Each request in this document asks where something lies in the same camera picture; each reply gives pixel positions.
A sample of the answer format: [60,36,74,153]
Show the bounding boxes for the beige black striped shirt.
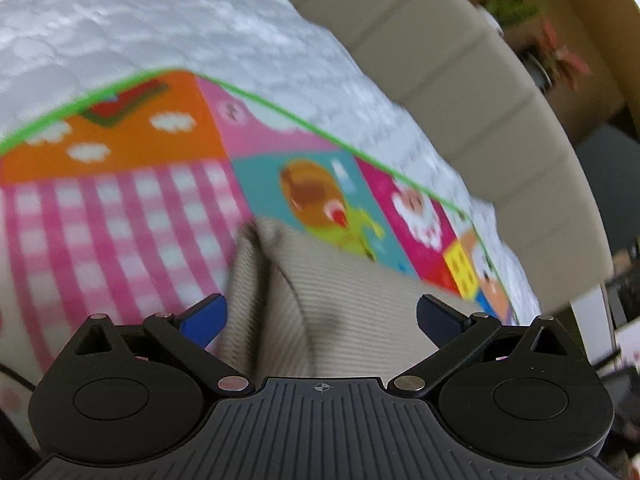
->
[215,217,479,382]

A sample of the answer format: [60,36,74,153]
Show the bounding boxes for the colourful cartoon play mat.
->
[1,70,518,370]

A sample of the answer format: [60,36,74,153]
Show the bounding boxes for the red leaf potted plant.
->
[518,18,591,94]

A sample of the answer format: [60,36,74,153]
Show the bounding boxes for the beige padded headboard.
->
[290,0,612,313]

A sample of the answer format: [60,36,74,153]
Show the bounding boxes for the white quilted mattress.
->
[1,0,540,322]

